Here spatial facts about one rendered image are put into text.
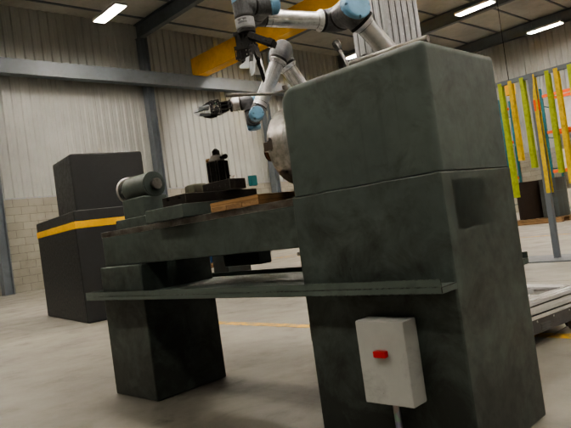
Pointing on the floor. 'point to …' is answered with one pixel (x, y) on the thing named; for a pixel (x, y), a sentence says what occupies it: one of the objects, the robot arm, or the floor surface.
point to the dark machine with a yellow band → (81, 230)
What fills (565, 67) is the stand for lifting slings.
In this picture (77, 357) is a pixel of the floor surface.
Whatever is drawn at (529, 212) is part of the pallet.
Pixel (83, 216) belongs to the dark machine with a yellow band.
